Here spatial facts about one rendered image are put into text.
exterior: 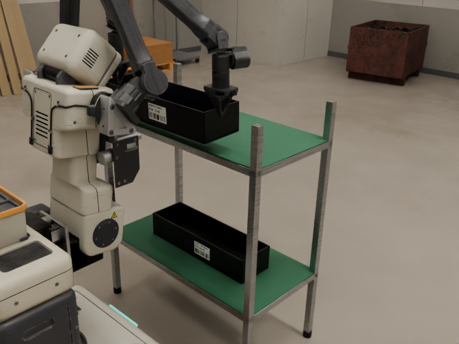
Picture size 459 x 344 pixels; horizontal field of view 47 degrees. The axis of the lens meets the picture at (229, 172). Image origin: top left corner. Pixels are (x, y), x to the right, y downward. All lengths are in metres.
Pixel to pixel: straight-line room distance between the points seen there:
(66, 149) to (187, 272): 0.86
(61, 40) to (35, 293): 0.74
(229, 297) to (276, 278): 0.24
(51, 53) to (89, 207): 0.49
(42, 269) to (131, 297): 1.24
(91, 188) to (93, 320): 0.63
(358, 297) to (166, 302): 0.96
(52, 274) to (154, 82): 0.62
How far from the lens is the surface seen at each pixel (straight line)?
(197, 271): 2.27
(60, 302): 1.63
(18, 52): 6.52
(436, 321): 2.79
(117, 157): 1.73
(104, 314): 2.20
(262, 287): 2.20
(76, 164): 1.73
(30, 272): 1.54
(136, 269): 2.94
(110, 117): 1.53
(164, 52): 7.27
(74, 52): 1.62
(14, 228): 1.64
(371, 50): 7.16
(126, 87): 1.57
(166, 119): 1.87
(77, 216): 1.80
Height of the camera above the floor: 1.63
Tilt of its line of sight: 23 degrees down
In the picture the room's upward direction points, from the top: 2 degrees clockwise
